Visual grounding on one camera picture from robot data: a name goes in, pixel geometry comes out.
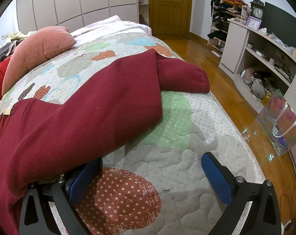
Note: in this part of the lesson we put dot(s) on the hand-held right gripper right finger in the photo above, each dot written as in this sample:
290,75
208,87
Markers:
216,178

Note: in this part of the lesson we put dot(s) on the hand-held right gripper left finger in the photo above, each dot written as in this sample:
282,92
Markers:
81,183

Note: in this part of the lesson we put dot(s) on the dark red sweater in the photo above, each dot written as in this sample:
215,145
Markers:
89,107

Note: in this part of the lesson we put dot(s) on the pile of clothes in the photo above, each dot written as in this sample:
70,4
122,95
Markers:
3,51

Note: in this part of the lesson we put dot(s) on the patchwork heart quilt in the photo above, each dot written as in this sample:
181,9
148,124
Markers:
174,166

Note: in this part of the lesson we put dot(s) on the iridescent gift bag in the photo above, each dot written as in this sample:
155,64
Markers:
280,117

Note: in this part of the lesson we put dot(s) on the yellow bottle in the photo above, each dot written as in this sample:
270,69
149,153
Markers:
266,99

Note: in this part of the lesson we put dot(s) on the white open shelf unit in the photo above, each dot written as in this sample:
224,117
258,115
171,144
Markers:
233,49

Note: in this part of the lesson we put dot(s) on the pink ribbed pillow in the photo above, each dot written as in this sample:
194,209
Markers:
35,51

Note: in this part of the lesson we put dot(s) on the clear plastic bag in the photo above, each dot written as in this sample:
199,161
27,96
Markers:
280,41

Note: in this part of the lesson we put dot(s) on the purple square clock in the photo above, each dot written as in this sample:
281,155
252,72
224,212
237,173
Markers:
253,23

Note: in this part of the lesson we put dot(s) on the dark television screen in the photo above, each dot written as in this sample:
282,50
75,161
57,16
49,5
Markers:
280,22

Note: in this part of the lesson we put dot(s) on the dark mantel clock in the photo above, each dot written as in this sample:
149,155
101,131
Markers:
257,12

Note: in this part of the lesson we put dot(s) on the wooden door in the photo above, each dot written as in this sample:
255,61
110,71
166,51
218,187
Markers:
170,5

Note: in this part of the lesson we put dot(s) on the wall power outlet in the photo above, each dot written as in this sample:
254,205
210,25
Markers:
4,35

